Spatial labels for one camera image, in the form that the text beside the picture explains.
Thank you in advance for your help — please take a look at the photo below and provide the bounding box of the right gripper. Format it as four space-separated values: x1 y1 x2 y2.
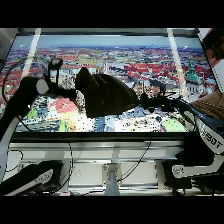
138 92 172 114

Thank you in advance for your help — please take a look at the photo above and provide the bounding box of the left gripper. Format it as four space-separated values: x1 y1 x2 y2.
53 83 79 102

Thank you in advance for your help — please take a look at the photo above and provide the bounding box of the dark brown garment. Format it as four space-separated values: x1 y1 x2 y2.
74 66 141 119

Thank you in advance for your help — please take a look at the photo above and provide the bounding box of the white garment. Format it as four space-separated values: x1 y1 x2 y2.
211 59 224 93

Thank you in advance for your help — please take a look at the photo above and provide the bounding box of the red and black garment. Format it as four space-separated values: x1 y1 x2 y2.
201 28 224 62

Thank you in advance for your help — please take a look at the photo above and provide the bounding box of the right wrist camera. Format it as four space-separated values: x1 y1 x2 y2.
149 79 168 98

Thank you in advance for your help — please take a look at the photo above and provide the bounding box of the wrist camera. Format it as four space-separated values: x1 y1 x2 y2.
149 79 168 98
47 57 64 88

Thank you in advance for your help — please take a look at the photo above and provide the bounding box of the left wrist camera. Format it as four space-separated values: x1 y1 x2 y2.
47 57 64 88

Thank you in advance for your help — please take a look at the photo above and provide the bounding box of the black cable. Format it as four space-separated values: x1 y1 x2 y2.
1 61 22 105
49 142 75 195
116 131 154 184

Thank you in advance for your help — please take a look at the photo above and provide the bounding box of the silver frame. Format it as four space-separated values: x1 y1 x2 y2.
0 132 224 197

